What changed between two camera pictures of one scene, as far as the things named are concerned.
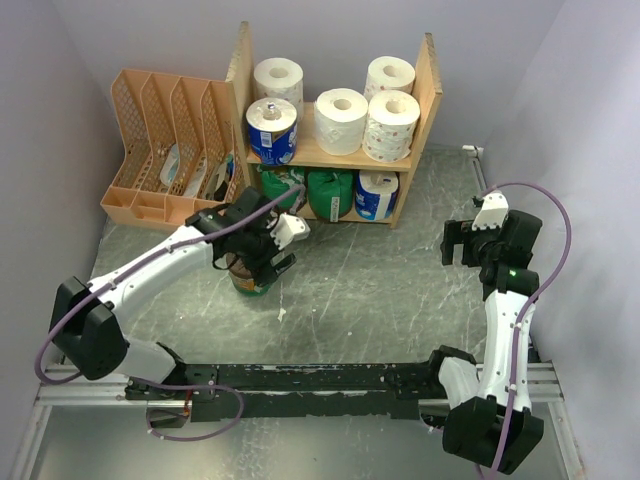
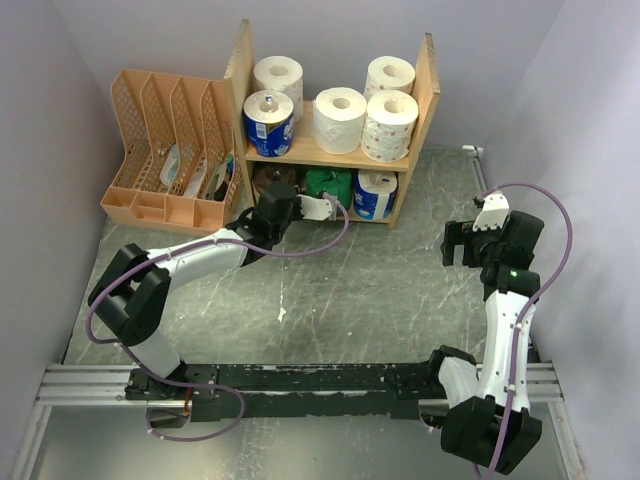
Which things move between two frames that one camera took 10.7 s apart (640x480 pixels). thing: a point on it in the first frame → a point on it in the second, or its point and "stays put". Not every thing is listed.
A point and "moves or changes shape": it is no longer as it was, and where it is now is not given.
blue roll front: x=272 y=124 moves or changes shape
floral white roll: x=390 y=126 stays put
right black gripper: x=461 y=232 stays put
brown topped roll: x=242 y=278 → x=272 y=173
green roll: x=330 y=193 stays put
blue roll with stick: x=376 y=194 stays put
